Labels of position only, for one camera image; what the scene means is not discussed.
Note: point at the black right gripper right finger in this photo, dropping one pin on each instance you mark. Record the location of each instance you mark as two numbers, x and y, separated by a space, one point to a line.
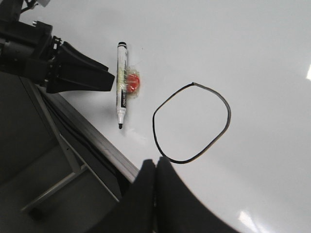
178 210

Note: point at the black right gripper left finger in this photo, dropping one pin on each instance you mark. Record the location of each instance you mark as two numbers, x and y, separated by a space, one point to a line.
134 212

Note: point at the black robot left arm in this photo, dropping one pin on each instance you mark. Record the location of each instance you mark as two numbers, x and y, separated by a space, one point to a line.
10 10

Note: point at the white whiteboard with aluminium frame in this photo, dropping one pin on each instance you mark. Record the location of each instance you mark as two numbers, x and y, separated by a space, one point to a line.
255 53

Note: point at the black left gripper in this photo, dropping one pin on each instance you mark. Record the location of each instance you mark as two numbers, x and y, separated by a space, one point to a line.
29 50

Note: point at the white black whiteboard marker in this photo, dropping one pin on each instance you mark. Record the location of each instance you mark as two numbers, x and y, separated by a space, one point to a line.
121 87

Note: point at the grey metal table frame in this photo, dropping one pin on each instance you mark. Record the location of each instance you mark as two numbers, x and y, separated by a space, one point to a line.
31 162

